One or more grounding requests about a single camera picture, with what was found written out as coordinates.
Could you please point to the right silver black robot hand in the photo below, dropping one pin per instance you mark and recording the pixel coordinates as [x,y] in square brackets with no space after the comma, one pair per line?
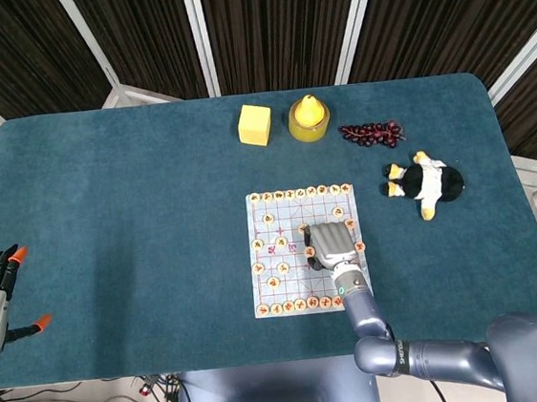
[334,244]

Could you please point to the right blue grey robot arm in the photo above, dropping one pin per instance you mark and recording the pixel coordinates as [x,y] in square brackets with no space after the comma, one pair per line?
[367,315]

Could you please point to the wooden chess piece dark print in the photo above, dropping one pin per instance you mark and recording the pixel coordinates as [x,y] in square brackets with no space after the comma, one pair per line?
[350,223]
[300,192]
[257,244]
[322,189]
[255,197]
[268,218]
[345,188]
[338,211]
[334,188]
[290,194]
[266,196]
[303,228]
[278,195]
[281,241]
[311,190]

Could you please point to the white chinese chess board sheet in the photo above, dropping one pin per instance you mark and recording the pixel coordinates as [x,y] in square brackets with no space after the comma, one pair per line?
[296,284]

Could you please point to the black white plush toy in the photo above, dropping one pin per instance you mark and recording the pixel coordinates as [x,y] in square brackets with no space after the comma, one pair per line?
[425,182]

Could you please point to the yellow tape roll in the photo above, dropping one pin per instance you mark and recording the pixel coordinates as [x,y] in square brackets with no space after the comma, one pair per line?
[309,134]

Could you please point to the dark red grape bunch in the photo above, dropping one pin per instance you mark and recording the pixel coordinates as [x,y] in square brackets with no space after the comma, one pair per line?
[372,132]

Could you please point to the yellow pear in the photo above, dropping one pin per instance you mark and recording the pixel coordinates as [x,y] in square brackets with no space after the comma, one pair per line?
[308,110]

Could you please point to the yellow foam cube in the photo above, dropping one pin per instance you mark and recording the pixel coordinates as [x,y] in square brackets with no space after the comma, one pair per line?
[255,124]

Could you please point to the blue velvet table cloth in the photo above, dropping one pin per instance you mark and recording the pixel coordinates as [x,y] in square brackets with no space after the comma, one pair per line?
[134,248]

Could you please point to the blue grey robot torso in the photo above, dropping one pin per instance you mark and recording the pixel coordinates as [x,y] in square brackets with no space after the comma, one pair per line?
[270,395]

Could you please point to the red plug connector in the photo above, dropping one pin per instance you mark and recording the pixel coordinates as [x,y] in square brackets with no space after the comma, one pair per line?
[145,389]

